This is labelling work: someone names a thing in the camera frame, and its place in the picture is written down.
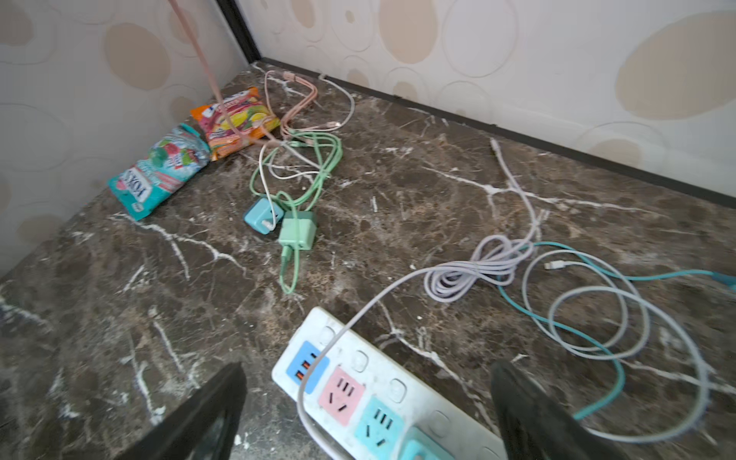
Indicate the light green charger cube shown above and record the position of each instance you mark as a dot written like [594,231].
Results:
[298,229]

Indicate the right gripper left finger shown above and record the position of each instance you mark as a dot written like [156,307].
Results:
[203,427]

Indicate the teal charger cube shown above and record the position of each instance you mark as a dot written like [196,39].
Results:
[419,446]
[263,216]

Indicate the teal charger cube front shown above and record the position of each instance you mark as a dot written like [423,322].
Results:
[419,446]

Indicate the green Fox's candy bag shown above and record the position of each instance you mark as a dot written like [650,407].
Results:
[171,162]

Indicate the orange candy bag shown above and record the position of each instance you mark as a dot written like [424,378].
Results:
[244,121]

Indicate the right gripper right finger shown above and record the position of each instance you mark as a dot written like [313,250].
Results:
[533,426]

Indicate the long multicolour power strip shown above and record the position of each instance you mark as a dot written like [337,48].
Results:
[367,402]

